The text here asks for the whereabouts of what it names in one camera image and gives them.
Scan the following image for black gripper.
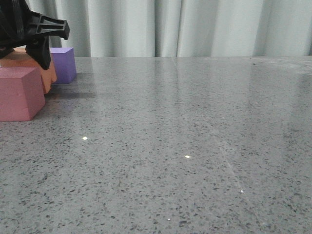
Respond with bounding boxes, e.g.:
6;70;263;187
0;0;70;70

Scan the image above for pale grey-green curtain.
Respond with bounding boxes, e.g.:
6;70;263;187
28;0;312;57

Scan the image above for pink foam cube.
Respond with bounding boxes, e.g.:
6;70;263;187
0;67;45;121

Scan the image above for purple foam cube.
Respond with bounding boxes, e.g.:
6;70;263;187
50;47;77;84

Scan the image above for orange foam cube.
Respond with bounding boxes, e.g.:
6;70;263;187
0;48;57;94

